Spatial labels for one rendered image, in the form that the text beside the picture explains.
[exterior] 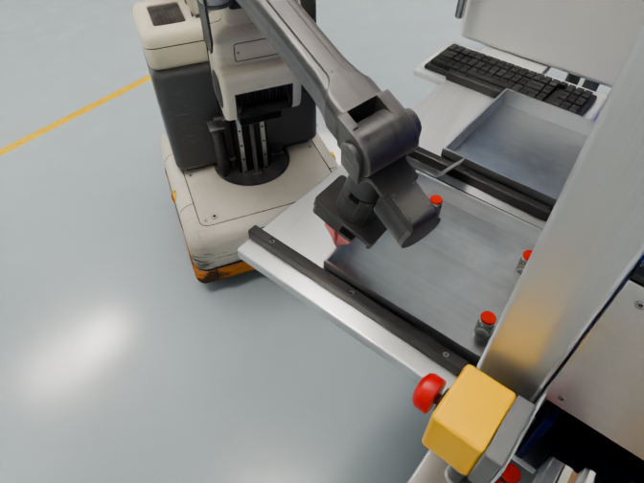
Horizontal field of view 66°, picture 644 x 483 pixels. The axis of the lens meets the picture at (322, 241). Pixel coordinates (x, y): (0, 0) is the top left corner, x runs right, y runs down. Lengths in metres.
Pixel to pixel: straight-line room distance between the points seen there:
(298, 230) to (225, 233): 0.87
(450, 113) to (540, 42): 0.46
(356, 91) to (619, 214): 0.31
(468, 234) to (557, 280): 0.43
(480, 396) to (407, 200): 0.22
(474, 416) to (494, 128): 0.70
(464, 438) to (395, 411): 1.13
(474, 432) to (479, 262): 0.37
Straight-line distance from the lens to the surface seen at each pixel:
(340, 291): 0.72
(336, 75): 0.59
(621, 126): 0.35
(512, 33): 1.52
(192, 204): 1.78
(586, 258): 0.41
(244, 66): 1.41
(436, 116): 1.09
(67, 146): 2.72
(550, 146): 1.08
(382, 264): 0.78
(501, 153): 1.02
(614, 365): 0.48
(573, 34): 1.46
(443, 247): 0.82
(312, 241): 0.81
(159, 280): 1.96
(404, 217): 0.57
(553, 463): 0.63
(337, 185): 0.71
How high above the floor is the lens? 1.48
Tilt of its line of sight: 48 degrees down
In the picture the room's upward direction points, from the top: straight up
